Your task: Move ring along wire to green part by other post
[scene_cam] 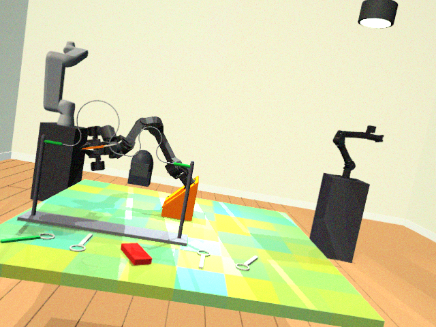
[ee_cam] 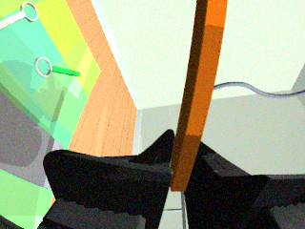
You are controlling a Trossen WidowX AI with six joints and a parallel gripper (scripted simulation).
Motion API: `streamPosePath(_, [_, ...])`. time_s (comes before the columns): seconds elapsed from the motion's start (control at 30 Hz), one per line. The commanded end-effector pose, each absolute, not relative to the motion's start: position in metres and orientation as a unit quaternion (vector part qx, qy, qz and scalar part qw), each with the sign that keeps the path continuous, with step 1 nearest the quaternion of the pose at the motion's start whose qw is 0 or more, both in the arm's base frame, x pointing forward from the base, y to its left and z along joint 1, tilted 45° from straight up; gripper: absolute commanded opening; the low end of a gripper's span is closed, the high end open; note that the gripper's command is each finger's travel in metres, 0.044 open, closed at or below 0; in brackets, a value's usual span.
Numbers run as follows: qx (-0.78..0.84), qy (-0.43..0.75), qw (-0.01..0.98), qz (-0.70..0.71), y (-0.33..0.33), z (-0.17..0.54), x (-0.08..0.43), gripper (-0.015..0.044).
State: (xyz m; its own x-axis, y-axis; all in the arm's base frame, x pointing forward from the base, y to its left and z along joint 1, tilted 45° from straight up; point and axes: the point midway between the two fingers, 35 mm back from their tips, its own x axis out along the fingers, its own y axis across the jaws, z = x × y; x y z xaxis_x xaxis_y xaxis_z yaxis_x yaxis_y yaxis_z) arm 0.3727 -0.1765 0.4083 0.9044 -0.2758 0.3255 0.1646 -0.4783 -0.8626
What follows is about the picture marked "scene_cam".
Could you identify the green handle with white loop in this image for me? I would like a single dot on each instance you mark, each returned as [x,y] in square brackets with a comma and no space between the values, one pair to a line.
[8,240]

